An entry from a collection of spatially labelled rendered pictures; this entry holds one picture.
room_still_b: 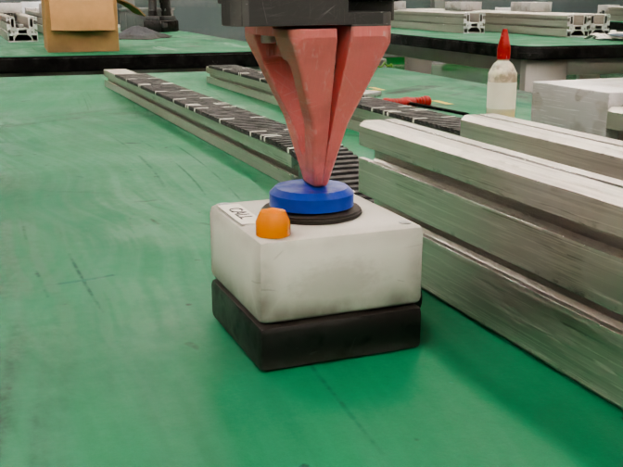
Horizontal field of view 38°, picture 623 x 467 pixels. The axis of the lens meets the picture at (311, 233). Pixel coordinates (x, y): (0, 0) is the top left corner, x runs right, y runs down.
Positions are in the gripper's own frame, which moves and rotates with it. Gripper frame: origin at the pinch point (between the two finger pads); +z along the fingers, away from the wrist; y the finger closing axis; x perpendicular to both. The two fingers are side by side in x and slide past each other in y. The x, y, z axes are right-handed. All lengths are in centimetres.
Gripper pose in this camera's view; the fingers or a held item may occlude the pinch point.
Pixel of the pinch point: (315, 167)
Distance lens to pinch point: 42.6
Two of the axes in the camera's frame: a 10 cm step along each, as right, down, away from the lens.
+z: 0.1, 9.7, 2.5
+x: -3.7, -2.3, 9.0
